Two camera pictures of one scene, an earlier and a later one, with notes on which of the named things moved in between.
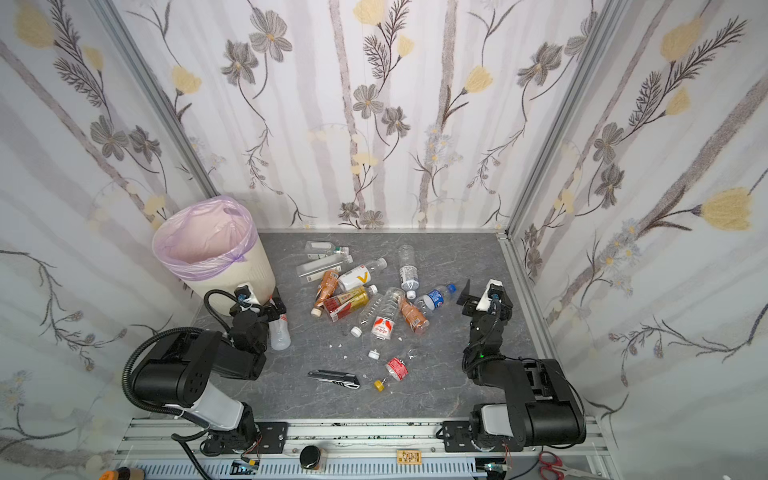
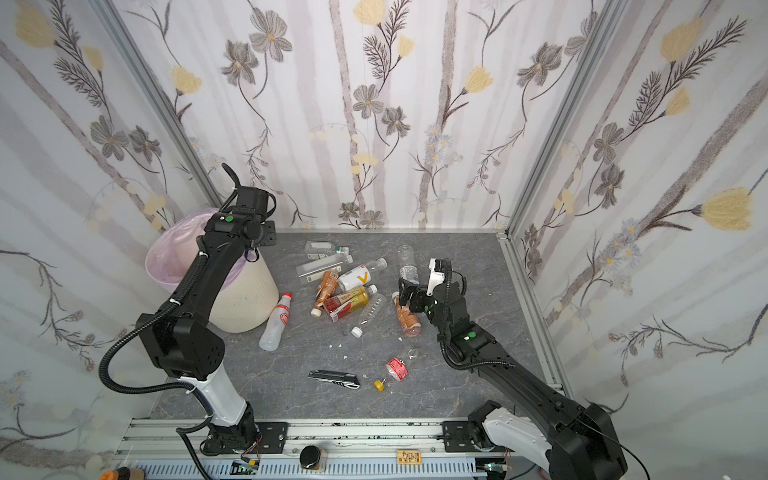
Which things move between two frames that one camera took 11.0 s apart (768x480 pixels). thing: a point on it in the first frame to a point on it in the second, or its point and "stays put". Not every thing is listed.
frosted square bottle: x=328 y=265 stays put
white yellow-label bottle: x=361 y=275 stays put
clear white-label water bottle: x=408 y=270 stays put
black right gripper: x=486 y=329 to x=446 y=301
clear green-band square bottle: x=316 y=250 stays put
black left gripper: x=261 y=307 to x=255 y=238
